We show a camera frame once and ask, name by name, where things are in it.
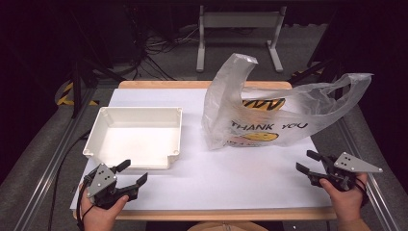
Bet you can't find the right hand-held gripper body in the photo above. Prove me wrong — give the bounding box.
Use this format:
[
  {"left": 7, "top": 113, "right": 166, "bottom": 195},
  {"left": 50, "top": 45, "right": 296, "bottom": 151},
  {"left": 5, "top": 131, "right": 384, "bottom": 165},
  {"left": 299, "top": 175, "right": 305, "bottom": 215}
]
[{"left": 309, "top": 151, "right": 384, "bottom": 193}]

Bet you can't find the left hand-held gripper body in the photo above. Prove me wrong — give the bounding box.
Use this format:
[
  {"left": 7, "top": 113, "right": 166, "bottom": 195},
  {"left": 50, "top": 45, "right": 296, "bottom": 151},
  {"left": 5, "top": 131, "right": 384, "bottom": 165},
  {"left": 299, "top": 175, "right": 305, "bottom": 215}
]
[{"left": 84, "top": 163, "right": 140, "bottom": 210}]

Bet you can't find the translucent printed plastic bag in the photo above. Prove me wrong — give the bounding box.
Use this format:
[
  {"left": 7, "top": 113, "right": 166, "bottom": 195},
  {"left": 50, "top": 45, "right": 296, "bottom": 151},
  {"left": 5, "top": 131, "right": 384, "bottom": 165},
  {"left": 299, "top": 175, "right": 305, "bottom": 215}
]
[{"left": 201, "top": 52, "right": 373, "bottom": 151}]

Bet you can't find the person's left hand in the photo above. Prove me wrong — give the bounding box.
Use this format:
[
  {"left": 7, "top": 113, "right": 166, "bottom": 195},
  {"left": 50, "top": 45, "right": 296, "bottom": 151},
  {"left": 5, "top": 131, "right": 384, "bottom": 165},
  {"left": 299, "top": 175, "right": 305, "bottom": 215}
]
[{"left": 78, "top": 183, "right": 130, "bottom": 231}]

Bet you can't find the person's right hand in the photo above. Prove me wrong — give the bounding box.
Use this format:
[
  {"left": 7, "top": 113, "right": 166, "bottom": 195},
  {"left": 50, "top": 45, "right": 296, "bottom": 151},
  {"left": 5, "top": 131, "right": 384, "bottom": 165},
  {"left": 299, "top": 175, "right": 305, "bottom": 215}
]
[{"left": 319, "top": 172, "right": 369, "bottom": 226}]

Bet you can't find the white plastic box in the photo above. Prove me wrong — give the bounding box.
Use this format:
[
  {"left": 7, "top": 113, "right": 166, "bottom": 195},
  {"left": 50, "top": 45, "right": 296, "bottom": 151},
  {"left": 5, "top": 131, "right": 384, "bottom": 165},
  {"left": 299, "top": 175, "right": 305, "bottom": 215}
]
[{"left": 82, "top": 106, "right": 183, "bottom": 170}]

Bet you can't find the white table cover sheet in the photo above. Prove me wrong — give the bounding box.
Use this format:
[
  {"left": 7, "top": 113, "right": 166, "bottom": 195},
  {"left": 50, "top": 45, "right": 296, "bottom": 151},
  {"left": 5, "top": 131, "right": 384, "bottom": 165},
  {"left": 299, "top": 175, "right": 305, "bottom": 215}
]
[{"left": 70, "top": 88, "right": 333, "bottom": 212}]

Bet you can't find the yellow black hazard tape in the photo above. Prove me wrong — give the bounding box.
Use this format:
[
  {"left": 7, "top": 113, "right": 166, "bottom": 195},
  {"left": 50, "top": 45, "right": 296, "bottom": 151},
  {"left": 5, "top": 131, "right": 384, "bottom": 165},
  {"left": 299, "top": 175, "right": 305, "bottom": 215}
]
[{"left": 57, "top": 81, "right": 99, "bottom": 107}]

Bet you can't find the black tripod stand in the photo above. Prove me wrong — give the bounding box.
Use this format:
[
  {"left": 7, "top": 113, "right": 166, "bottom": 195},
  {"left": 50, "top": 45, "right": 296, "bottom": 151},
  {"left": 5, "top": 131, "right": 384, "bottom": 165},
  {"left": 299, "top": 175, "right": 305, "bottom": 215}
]
[{"left": 68, "top": 59, "right": 126, "bottom": 119}]

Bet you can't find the person's tan clothed torso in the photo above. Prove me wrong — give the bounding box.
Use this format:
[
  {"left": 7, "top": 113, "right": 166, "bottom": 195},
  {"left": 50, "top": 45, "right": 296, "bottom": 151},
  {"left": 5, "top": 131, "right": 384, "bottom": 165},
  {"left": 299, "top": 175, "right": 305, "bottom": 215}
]
[{"left": 187, "top": 220, "right": 269, "bottom": 231}]

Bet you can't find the white metal stand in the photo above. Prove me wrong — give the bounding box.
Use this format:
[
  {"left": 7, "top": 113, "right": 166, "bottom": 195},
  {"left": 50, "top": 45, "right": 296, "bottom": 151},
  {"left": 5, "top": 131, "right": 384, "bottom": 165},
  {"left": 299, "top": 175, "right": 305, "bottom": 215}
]
[{"left": 195, "top": 4, "right": 288, "bottom": 73}]

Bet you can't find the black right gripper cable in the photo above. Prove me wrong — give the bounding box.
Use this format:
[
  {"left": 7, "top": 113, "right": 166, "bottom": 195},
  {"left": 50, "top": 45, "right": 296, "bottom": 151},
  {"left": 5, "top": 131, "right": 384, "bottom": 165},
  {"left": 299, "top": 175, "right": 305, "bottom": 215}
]
[{"left": 352, "top": 176, "right": 370, "bottom": 208}]

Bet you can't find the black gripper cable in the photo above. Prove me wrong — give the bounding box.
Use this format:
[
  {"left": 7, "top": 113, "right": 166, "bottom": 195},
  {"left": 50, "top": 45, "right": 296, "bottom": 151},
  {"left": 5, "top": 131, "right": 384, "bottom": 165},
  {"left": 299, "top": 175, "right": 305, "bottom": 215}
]
[
  {"left": 352, "top": 176, "right": 370, "bottom": 208},
  {"left": 76, "top": 181, "right": 94, "bottom": 231}
]

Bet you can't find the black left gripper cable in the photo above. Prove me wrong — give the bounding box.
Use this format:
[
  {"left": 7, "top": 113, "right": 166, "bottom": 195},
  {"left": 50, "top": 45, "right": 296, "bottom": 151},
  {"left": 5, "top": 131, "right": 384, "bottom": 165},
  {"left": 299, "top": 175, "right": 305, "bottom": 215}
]
[{"left": 76, "top": 181, "right": 94, "bottom": 231}]

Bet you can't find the black floor cable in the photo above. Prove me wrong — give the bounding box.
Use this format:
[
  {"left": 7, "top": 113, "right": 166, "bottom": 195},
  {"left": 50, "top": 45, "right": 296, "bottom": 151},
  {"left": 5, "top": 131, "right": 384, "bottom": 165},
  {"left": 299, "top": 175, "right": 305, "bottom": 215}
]
[{"left": 47, "top": 128, "right": 92, "bottom": 231}]

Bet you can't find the aluminium rail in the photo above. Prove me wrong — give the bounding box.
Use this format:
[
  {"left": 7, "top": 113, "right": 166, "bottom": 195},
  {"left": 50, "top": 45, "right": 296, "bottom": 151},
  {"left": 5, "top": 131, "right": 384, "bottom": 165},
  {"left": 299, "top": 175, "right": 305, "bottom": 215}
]
[
  {"left": 13, "top": 86, "right": 97, "bottom": 231},
  {"left": 333, "top": 109, "right": 402, "bottom": 231}
]

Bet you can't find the bundle of black floor cables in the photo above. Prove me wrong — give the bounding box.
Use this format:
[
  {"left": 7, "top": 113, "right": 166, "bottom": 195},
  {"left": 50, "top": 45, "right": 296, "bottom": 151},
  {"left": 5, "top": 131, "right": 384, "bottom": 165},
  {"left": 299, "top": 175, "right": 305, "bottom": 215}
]
[{"left": 126, "top": 23, "right": 200, "bottom": 81}]

